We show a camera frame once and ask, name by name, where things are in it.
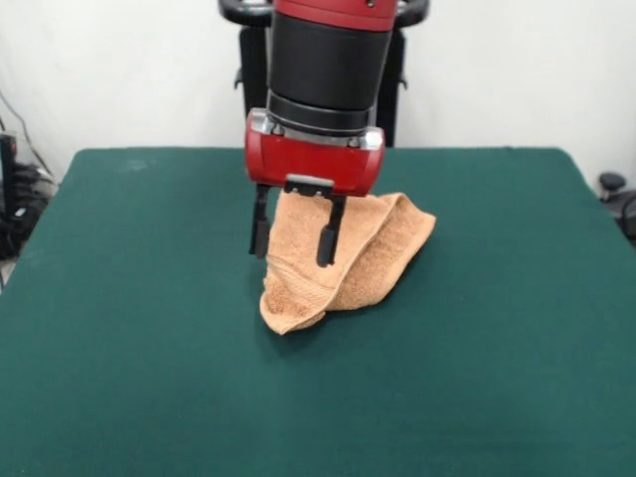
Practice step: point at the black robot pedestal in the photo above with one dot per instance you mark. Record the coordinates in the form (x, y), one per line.
(253, 64)

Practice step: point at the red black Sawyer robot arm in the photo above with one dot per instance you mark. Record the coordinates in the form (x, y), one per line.
(328, 59)

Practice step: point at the black electronics box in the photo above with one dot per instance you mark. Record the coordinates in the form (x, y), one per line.
(7, 164)

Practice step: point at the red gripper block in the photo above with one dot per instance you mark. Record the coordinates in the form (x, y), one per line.
(313, 164)

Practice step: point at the dark green table cloth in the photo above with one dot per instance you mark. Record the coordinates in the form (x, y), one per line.
(149, 348)

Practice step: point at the tan terry towel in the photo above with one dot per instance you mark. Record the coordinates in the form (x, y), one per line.
(377, 263)

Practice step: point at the black office chair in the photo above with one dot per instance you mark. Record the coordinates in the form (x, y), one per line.
(621, 199)

